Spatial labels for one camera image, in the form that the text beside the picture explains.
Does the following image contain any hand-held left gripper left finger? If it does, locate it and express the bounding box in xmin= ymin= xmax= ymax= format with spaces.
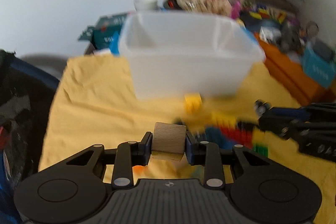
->
xmin=66 ymin=132 xmax=153 ymax=189

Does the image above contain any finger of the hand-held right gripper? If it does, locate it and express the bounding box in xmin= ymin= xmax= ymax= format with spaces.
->
xmin=258 ymin=113 xmax=315 ymax=141
xmin=254 ymin=100 xmax=336 ymax=122

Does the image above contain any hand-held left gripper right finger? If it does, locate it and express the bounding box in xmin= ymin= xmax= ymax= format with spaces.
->
xmin=185 ymin=132 xmax=269 ymax=189

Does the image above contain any wooden cube block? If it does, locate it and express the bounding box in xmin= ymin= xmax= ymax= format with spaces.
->
xmin=151 ymin=122 xmax=188 ymax=161

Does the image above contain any white plastic bin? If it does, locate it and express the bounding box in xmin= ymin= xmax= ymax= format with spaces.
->
xmin=119 ymin=11 xmax=266 ymax=101

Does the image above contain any orange box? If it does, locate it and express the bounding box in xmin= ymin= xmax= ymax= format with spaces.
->
xmin=257 ymin=39 xmax=332 ymax=107

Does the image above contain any pile of coloured building bricks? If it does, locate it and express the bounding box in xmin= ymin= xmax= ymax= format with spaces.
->
xmin=196 ymin=111 xmax=271 ymax=159

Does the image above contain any yellow toy brick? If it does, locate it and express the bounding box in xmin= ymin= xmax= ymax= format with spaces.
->
xmin=184 ymin=93 xmax=203 ymax=113

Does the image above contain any light blue box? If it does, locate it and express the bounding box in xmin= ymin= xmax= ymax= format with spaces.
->
xmin=301 ymin=42 xmax=335 ymax=88

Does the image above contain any yellow cloth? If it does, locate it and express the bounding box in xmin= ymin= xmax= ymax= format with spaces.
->
xmin=38 ymin=54 xmax=336 ymax=224

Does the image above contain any teal printed box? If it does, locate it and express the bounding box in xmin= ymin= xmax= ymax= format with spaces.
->
xmin=78 ymin=12 xmax=137 ymax=50

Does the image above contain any black backpack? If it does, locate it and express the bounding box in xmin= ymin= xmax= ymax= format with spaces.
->
xmin=0 ymin=50 xmax=61 ymax=224

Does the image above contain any white cup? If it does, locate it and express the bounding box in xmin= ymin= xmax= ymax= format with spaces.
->
xmin=134 ymin=0 xmax=158 ymax=12

